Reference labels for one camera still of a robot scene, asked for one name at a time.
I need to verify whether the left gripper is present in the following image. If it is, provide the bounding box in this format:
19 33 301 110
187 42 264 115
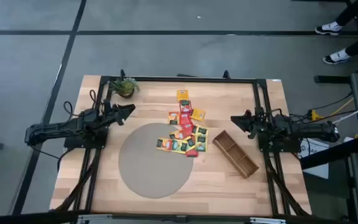
103 99 136 126

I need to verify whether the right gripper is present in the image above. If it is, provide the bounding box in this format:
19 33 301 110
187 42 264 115
230 107 269 140

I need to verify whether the wooden compartment tray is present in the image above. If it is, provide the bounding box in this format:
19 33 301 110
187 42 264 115
212 129 260 179

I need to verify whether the round grey mat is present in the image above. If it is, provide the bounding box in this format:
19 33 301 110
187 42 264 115
118 122 195 199

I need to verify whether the yellow tea bag packet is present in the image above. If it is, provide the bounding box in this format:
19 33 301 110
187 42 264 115
190 108 206 123

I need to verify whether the potted green plant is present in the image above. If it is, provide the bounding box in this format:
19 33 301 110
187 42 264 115
109 77 140 100

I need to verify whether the white printed sheet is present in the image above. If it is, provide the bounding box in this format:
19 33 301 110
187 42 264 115
299 138 331 180

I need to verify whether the black beam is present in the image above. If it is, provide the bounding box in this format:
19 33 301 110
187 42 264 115
299 136 358 170

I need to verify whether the black desk foot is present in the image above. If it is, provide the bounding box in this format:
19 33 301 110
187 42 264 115
313 75 352 85

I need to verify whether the person's foot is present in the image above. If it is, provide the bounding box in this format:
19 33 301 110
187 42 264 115
314 21 344 36
322 49 352 65

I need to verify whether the black crossbar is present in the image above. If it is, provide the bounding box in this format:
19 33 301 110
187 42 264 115
0 210 358 224

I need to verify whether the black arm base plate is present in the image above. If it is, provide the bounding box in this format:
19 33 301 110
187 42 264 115
258 136 301 154
63 126 109 149

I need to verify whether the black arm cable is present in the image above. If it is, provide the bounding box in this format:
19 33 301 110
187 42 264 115
63 89 105 118

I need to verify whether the yellow cable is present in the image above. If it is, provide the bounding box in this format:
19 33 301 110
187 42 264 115
309 98 355 122

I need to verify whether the black aluminium table frame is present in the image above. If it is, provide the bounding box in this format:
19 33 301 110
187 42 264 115
50 68 312 218

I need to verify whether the black floor cable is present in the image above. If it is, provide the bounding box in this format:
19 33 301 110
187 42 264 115
29 144 73 172

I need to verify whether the black cable bundle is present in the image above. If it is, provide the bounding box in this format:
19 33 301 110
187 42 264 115
290 91 356 125

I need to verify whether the silver bracket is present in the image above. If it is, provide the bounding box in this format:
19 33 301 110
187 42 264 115
249 217 287 224
76 213 114 224

